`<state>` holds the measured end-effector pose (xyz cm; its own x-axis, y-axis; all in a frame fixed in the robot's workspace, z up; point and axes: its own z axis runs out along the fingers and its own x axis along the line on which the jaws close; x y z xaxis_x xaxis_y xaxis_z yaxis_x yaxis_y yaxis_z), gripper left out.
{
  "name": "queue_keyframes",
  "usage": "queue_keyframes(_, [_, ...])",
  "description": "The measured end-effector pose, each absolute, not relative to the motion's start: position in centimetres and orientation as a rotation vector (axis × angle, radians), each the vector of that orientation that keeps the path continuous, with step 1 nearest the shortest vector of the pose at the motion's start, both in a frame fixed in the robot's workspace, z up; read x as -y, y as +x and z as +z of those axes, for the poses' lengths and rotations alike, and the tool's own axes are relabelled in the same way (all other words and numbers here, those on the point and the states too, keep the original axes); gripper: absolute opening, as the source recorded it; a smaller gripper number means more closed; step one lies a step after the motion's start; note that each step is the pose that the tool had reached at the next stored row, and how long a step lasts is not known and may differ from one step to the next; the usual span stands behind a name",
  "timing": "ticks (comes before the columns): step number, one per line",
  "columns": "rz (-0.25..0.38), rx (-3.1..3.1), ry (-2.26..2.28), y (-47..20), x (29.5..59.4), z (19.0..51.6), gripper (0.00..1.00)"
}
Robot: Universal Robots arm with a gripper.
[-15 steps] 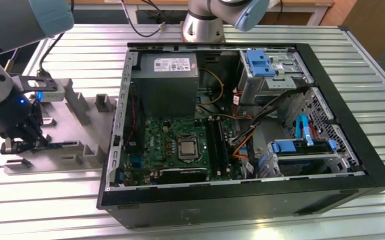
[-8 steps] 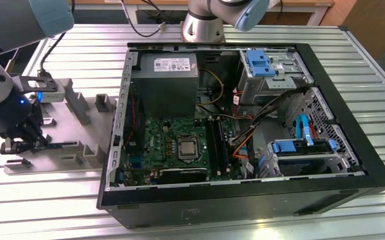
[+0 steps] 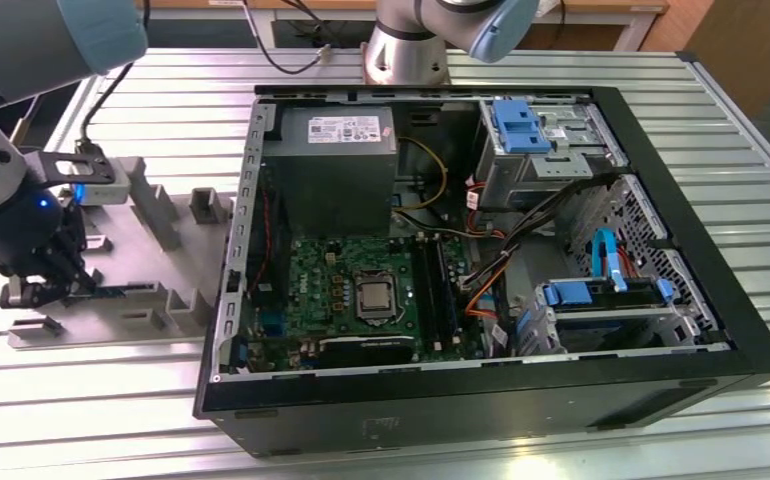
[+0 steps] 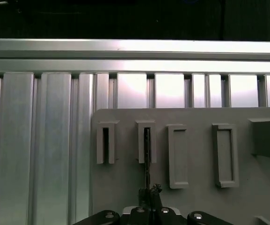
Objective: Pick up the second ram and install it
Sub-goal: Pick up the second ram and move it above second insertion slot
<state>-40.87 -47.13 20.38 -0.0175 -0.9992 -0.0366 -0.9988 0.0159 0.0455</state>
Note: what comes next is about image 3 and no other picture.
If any green RAM stick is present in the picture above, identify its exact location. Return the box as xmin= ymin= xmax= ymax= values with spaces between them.
xmin=66 ymin=284 xmax=129 ymax=301

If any black RAM slot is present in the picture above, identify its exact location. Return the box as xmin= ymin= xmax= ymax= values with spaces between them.
xmin=411 ymin=234 xmax=433 ymax=351

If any grey parts rack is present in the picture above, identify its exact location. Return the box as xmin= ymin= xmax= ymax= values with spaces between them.
xmin=6 ymin=157 xmax=236 ymax=351

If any green motherboard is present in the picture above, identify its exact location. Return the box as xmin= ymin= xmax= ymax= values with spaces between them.
xmin=240 ymin=234 xmax=492 ymax=374

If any grey power supply unit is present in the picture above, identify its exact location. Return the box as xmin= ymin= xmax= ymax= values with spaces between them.
xmin=263 ymin=104 xmax=399 ymax=239

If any CPU socket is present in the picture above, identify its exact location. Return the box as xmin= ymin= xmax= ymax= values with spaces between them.
xmin=353 ymin=269 xmax=400 ymax=327

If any silver CPU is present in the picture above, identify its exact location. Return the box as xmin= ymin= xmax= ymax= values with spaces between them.
xmin=360 ymin=284 xmax=392 ymax=311

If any black graphics card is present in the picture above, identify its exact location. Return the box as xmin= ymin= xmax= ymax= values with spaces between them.
xmin=316 ymin=335 xmax=416 ymax=371

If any wooden desk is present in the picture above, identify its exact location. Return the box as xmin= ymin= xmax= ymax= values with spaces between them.
xmin=142 ymin=0 xmax=667 ymax=51

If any blue plastic disk carrier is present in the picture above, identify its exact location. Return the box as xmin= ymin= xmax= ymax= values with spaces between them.
xmin=541 ymin=281 xmax=616 ymax=315
xmin=492 ymin=101 xmax=557 ymax=155

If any black and silver PC case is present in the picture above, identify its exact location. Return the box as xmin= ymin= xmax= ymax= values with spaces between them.
xmin=193 ymin=84 xmax=770 ymax=459

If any silver metal drive cage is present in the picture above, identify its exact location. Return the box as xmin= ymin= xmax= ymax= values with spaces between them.
xmin=476 ymin=99 xmax=625 ymax=211

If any silver metal disk bay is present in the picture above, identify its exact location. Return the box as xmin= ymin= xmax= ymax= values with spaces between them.
xmin=535 ymin=277 xmax=723 ymax=354

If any wooden cabinet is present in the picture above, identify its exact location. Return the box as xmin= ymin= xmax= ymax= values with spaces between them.
xmin=683 ymin=0 xmax=770 ymax=121

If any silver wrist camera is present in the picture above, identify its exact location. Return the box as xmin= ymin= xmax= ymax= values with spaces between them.
xmin=56 ymin=157 xmax=136 ymax=206

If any black camera cable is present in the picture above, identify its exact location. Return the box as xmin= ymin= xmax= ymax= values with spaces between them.
xmin=74 ymin=59 xmax=137 ymax=154

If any red black twisted wire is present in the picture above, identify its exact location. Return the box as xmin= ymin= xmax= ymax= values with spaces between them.
xmin=256 ymin=179 xmax=277 ymax=291

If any black loose cable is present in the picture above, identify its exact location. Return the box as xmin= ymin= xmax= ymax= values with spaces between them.
xmin=241 ymin=0 xmax=333 ymax=76

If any black grey cable bundle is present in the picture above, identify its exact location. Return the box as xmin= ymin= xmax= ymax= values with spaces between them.
xmin=393 ymin=209 xmax=492 ymax=239

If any yellow black power cable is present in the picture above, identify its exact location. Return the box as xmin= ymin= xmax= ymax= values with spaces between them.
xmin=395 ymin=135 xmax=451 ymax=212

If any red orange power cable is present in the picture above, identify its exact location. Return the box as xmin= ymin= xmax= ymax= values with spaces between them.
xmin=461 ymin=177 xmax=516 ymax=319

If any black sleeved cable bundle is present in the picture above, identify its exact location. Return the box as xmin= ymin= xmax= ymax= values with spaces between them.
xmin=460 ymin=169 xmax=629 ymax=294

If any light blue data cable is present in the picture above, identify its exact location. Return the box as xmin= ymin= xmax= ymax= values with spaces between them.
xmin=589 ymin=227 xmax=629 ymax=294

